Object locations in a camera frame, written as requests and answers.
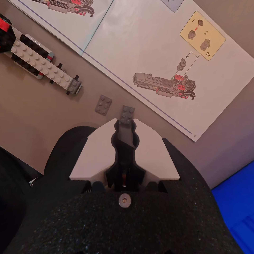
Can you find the brick instruction booklet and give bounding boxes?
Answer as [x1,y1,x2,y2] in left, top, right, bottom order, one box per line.
[8,0,254,142]

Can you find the dark grey brick plate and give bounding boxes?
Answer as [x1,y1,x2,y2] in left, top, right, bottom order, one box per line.
[95,95,112,115]
[120,106,135,125]

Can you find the person's black pants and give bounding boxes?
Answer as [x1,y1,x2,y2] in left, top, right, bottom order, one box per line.
[0,147,44,219]

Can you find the grey black toy brick model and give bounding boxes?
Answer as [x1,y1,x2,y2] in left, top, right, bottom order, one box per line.
[0,13,83,96]

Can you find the black cushion pad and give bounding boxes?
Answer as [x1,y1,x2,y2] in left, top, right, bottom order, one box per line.
[44,126,97,179]

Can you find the blue plastic storage bin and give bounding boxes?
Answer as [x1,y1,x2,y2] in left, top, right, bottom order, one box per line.
[211,161,254,254]

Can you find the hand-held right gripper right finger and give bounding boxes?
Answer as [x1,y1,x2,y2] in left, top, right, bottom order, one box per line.
[131,118,180,192]

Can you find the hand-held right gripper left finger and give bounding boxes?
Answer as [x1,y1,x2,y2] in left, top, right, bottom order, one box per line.
[69,118,119,189]

